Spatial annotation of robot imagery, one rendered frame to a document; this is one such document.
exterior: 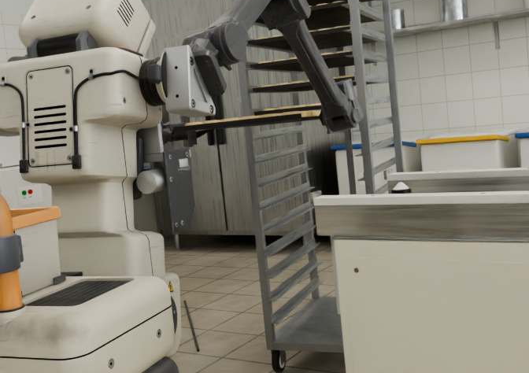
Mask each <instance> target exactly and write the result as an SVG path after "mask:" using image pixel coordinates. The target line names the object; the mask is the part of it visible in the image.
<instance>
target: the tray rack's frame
mask: <svg viewBox="0 0 529 373"><path fill-rule="evenodd" d="M382 3H383V21H384V31H385V40H386V50H387V67H388V77H389V87H390V105H391V115H392V124H393V134H394V152H395V161H396V171H397V172H405V171H404V161H403V152H402V142H401V124H400V114H399V104H398V86H397V76H396V67H395V57H394V39H393V29H392V20H391V10H390V0H382ZM290 77H291V82H297V81H299V77H298V73H293V72H291V73H290ZM292 94H293V103H294V106H295V105H301V94H300V93H292ZM296 135H297V144H298V146H299V145H302V144H305V135H304V131H303V132H298V133H296ZM345 141H346V158H347V167H348V176H349V185H350V194H357V192H356V183H355V174H354V165H353V147H352V139H351V130H350V129H348V131H347V132H345ZM298 159H299V165H301V164H305V163H307V159H306V151H305V152H301V153H299V154H298ZM300 176H301V184H304V183H307V182H308V181H309V176H308V171H306V172H303V173H300ZM309 194H310V192H309V190H308V191H306V192H305V193H303V194H302V200H303V204H305V203H306V202H308V201H310V196H309ZM304 217H305V223H307V222H309V221H310V220H312V219H313V218H312V210H309V211H308V212H306V213H304ZM313 238H314V233H313V229H312V230H311V231H309V232H307V233H306V241H307V242H309V241H310V240H312V239H313ZM315 256H316V250H315V248H314V249H313V250H311V251H310V252H309V253H308V258H309V262H310V261H311V260H312V259H313V258H314V257H315ZM316 276H317V267H316V268H315V269H313V270H312V271H311V272H310V281H311V280H312V279H314V278H315V277H316ZM275 337H276V340H275V341H274V342H273V346H274V350H279V351H280V359H281V365H282V364H283V363H284V362H285V361H286V354H285V350H289V351H310V352H332V353H344V348H343V340H342V323H341V315H340V314H338V312H337V303H336V297H320V291H319V287H317V288H316V289H315V290H314V291H313V292H312V299H311V300H310V301H309V302H308V303H307V304H306V305H305V306H304V307H303V308H302V309H301V310H300V311H299V312H298V313H297V314H296V315H295V316H293V317H292V318H291V319H290V320H289V321H288V322H287V323H286V324H285V325H284V326H283V327H282V328H281V329H280V330H279V331H278V332H277V333H276V334H275Z"/></svg>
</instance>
